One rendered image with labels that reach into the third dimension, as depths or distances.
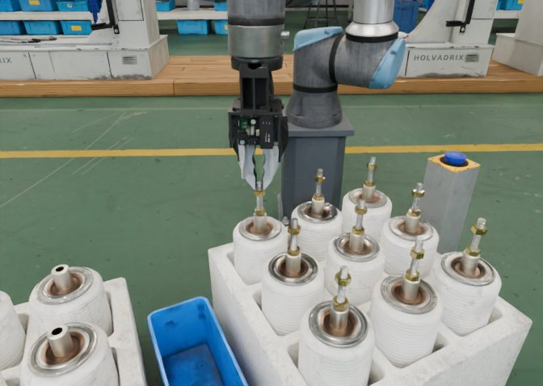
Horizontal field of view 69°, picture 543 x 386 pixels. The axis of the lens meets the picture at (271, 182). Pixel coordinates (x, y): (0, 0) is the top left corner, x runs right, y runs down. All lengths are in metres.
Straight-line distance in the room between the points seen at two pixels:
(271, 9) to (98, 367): 0.47
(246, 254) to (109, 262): 0.50
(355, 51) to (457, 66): 1.86
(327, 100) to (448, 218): 0.40
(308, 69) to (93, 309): 0.69
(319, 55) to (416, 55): 1.70
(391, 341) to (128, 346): 0.37
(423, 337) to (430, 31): 2.39
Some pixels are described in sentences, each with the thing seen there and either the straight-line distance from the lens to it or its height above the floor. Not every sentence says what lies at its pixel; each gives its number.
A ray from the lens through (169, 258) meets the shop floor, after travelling 1.06.
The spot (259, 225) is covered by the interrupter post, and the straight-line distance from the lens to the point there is 0.67.
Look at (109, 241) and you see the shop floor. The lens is 1.17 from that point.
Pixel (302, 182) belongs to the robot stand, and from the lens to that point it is 1.06.
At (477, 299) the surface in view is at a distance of 0.65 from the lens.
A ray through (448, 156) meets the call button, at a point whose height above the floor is 0.33.
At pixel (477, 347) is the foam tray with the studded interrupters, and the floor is 0.18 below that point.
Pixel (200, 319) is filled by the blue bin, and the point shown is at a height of 0.07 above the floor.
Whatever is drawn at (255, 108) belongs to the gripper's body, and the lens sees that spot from 0.53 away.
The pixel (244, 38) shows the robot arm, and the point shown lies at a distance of 0.52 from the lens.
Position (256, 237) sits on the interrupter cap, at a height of 0.25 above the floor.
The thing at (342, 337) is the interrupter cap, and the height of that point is 0.25.
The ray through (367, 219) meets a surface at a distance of 0.77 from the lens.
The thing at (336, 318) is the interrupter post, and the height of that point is 0.27.
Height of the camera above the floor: 0.64
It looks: 28 degrees down
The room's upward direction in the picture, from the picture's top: straight up
